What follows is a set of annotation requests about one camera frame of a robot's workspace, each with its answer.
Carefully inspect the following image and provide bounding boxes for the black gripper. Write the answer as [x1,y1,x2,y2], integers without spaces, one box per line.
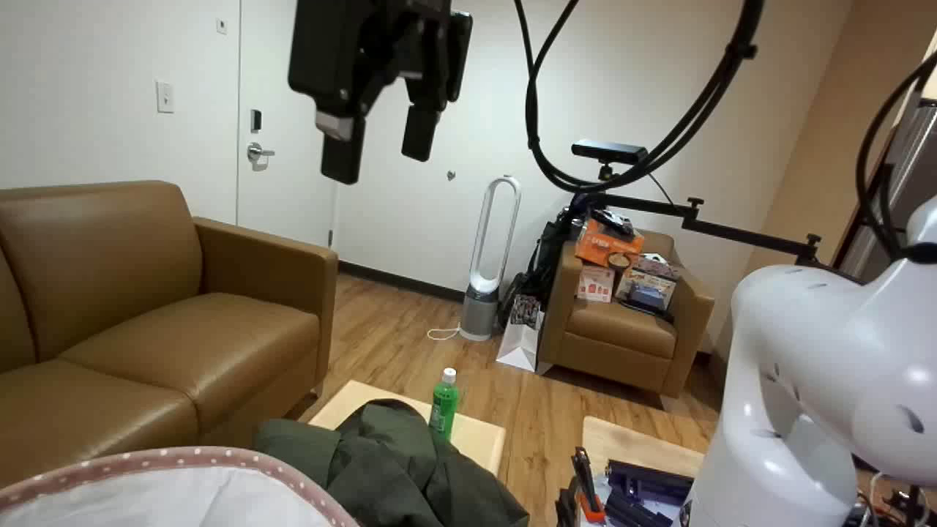
[286,0,474,184]

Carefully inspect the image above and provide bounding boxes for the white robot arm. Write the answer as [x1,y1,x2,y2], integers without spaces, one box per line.
[286,0,937,527]

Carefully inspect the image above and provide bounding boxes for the pink patterned laundry basket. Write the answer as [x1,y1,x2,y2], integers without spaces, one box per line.
[0,449,358,527]

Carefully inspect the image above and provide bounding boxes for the white door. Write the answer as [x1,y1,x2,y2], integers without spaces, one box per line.
[236,0,333,247]

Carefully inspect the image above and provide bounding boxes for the white tower fan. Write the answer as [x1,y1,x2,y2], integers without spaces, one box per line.
[458,177,520,342]

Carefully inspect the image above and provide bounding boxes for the orange box on armchair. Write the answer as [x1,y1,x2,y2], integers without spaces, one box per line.
[573,219,643,267]

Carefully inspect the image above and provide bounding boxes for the white paper bag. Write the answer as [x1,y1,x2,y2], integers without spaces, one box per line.
[496,295,541,373]

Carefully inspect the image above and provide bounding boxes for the green plastic bottle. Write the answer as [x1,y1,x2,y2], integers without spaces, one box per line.
[431,365,459,439]

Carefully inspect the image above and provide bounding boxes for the brown leather armchair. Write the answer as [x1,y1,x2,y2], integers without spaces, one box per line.
[540,244,714,395]

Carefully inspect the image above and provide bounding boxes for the brown leather sofa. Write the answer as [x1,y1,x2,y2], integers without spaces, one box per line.
[0,182,336,485]

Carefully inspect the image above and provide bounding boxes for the low wooden table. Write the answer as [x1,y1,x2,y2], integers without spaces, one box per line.
[308,379,510,477]

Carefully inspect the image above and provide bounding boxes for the dark green jacket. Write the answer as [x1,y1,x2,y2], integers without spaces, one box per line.
[255,399,529,527]

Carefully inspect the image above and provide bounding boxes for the red black pliers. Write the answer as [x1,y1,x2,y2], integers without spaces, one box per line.
[572,446,605,524]

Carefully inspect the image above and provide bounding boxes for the silver door handle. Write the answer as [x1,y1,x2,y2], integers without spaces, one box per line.
[247,143,273,171]

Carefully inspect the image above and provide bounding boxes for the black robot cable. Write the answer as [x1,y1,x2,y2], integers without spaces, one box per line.
[513,0,768,194]

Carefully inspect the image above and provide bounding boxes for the white light switch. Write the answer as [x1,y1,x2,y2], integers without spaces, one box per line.
[156,83,176,115]

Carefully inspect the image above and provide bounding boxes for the black camera on boom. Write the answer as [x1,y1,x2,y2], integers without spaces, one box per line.
[572,140,646,163]

